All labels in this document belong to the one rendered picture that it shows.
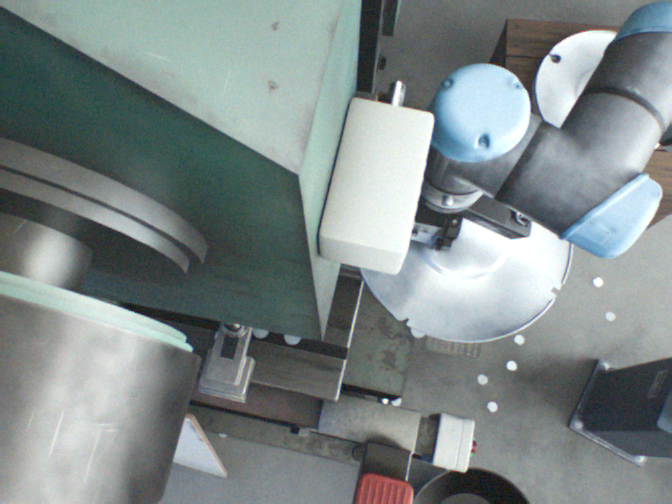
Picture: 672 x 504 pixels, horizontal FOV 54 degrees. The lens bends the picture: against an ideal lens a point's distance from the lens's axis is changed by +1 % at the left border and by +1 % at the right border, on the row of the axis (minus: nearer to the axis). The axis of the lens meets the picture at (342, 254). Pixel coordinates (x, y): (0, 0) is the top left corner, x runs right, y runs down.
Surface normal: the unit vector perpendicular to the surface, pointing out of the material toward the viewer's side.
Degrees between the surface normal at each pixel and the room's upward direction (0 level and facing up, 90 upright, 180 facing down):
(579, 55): 0
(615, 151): 11
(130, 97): 90
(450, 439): 0
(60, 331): 41
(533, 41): 0
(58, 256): 62
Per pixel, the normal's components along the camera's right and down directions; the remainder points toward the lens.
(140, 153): -0.22, 0.94
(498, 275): 0.06, -0.26
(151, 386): 0.93, 0.12
